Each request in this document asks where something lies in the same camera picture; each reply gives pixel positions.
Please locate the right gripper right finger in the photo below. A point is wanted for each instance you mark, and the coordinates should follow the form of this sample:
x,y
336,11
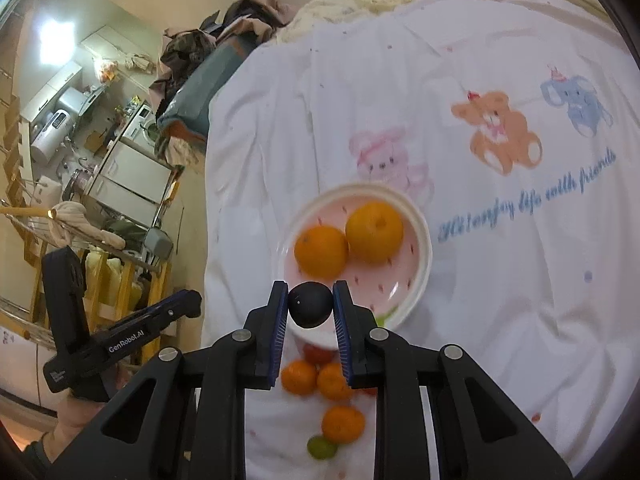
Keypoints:
x,y
420,393

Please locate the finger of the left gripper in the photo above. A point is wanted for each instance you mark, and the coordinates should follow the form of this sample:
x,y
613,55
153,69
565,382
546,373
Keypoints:
x,y
154,319

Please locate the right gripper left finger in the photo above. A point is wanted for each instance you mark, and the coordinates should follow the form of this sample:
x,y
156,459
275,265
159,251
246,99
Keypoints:
x,y
182,414

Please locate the small mandarin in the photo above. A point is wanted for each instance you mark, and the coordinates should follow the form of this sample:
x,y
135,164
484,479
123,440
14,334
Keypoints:
x,y
299,378
343,424
332,384

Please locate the small mandarin front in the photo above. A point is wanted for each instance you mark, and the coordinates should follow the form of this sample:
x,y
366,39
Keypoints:
x,y
343,424

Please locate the dark grape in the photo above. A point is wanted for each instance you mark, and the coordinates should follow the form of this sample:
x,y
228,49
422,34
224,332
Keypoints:
x,y
310,304

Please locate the large orange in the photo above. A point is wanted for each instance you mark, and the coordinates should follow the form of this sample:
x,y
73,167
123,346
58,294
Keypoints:
x,y
374,233
321,252

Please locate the person's left hand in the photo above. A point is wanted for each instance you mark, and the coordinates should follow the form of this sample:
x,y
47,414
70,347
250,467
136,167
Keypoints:
x,y
73,415

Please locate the wooden drying rack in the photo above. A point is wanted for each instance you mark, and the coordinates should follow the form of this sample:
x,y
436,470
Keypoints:
x,y
116,282

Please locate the white kitchen cabinet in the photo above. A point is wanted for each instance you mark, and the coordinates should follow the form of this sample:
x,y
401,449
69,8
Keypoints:
x,y
132,184

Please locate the green grape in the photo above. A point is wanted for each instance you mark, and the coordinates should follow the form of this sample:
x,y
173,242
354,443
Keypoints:
x,y
320,448

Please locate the pink strawberry-pattern plate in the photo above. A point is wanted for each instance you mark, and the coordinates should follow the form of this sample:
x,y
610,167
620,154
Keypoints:
x,y
390,291

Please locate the white washing machine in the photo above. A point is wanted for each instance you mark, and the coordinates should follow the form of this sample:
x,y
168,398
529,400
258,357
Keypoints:
x,y
141,132

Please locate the pile of clothes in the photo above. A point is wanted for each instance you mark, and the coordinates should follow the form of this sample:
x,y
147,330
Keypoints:
x,y
196,63

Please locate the white cartoon-print bedsheet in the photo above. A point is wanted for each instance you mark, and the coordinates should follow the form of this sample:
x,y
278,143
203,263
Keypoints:
x,y
514,127

